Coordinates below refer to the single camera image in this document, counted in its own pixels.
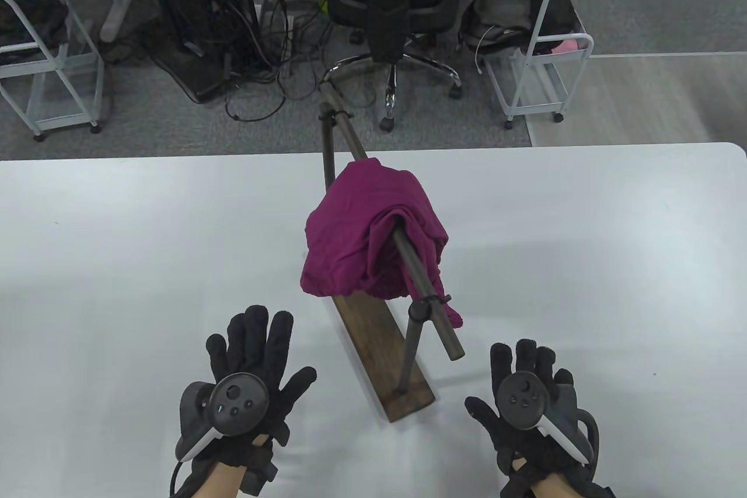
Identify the person's left forearm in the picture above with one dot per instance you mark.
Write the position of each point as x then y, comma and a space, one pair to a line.
219, 483

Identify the black round right hand controller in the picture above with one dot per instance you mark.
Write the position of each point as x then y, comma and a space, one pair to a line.
522, 399

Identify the black backpack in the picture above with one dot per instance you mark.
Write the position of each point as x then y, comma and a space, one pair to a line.
502, 7

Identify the black round left hand controller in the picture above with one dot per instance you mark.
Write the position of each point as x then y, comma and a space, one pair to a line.
236, 404

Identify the magenta shorts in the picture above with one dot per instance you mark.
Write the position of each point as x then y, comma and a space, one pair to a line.
350, 229

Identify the person's left hand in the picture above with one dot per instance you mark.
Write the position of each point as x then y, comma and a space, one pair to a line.
251, 340

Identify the black round hand controller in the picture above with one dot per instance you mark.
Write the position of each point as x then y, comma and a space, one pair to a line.
236, 404
522, 399

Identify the person's right hand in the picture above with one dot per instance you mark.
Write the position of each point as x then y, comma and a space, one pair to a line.
502, 361

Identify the dark clothing pile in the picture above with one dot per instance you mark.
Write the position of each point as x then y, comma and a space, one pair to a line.
29, 25

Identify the white desktop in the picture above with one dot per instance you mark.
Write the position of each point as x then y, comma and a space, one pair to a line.
583, 258

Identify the pink cloth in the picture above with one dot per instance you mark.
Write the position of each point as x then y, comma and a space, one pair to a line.
567, 46

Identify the dark wooden desktop rack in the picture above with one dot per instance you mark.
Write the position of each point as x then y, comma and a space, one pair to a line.
373, 334

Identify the person's right forearm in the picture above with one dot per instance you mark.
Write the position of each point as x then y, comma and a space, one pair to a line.
551, 489

